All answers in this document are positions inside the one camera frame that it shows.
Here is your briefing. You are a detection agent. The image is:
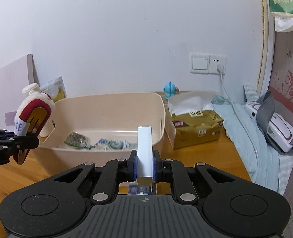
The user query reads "white slim carton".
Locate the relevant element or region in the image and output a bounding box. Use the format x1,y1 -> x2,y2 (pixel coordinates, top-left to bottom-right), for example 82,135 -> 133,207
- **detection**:
137,126 -> 153,186

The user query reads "small dark matchbox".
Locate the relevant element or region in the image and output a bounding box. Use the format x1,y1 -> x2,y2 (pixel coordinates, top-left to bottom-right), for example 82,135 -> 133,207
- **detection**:
128,184 -> 157,196

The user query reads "blue white porcelain-pattern box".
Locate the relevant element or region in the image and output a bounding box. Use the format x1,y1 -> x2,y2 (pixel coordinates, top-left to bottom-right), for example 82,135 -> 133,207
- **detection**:
92,138 -> 109,151

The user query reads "red white plush sock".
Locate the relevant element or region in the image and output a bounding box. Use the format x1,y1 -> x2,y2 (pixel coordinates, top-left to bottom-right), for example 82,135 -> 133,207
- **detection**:
13,92 -> 56,166

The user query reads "green dried herb bag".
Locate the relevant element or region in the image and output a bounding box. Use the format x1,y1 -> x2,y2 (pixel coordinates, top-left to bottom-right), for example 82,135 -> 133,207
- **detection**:
64,132 -> 92,150

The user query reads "green plaid scrunchie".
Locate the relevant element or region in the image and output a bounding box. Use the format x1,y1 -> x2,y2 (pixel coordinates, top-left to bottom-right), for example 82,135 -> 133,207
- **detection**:
107,140 -> 137,151

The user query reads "purple white headboard panel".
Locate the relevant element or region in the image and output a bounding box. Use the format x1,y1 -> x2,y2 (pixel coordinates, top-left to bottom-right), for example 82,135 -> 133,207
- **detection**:
0,54 -> 38,132

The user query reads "cream thermos bottle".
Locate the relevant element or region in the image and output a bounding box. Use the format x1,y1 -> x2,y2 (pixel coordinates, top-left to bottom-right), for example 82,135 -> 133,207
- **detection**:
17,83 -> 55,139

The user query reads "beige plastic storage bin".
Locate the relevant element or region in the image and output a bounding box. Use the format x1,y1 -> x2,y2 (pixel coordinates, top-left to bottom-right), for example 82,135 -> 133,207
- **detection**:
31,92 -> 166,176

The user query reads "gold tissue pack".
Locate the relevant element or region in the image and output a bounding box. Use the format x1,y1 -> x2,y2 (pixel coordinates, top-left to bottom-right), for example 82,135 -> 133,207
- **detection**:
165,91 -> 224,149

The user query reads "banana chips snack pouch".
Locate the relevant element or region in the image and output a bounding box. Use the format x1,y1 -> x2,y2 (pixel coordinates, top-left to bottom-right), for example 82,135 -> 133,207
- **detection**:
40,77 -> 67,103

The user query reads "blue cartoon figurine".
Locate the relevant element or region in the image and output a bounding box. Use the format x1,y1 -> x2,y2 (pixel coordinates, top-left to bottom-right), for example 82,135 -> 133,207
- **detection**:
163,82 -> 180,100

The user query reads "light blue bedding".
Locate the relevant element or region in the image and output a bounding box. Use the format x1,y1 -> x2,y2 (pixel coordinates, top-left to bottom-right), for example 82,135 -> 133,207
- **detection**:
211,96 -> 293,195

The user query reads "patterned bed headboard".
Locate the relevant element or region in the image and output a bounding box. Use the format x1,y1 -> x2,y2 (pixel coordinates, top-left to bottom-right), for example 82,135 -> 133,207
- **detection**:
262,0 -> 293,237

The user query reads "white wall switch socket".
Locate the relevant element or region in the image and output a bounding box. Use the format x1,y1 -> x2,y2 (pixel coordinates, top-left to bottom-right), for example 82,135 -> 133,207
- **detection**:
190,53 -> 227,75

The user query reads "white plug and cable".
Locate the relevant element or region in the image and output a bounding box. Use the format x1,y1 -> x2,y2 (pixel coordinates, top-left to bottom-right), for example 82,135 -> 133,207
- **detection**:
216,64 -> 239,110

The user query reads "white device with grey strap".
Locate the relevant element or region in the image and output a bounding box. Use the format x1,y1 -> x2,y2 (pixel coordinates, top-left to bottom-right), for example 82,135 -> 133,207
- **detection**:
244,91 -> 293,155

